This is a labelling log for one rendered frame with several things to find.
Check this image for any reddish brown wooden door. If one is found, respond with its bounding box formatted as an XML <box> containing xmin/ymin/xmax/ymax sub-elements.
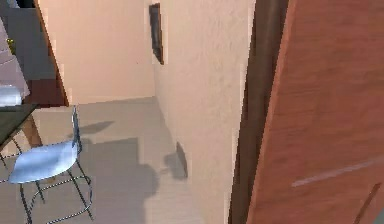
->
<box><xmin>227</xmin><ymin>0</ymin><xmax>384</xmax><ymax>224</ymax></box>

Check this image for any dark top wooden table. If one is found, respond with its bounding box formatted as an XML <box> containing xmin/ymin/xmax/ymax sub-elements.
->
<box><xmin>0</xmin><ymin>103</ymin><xmax>44</xmax><ymax>152</ymax></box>

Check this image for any white round dish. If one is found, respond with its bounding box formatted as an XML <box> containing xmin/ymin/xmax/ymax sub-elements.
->
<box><xmin>0</xmin><ymin>85</ymin><xmax>23</xmax><ymax>108</ymax></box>

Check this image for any dark framed wall picture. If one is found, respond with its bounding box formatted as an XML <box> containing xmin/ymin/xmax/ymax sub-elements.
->
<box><xmin>148</xmin><ymin>2</ymin><xmax>165</xmax><ymax>66</ymax></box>

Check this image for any pale door handle bar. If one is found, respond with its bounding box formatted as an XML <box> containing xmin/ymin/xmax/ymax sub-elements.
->
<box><xmin>291</xmin><ymin>156</ymin><xmax>384</xmax><ymax>188</ymax></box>

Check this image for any white chair with wire legs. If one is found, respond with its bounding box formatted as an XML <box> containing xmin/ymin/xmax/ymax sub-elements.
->
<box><xmin>0</xmin><ymin>105</ymin><xmax>95</xmax><ymax>224</ymax></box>

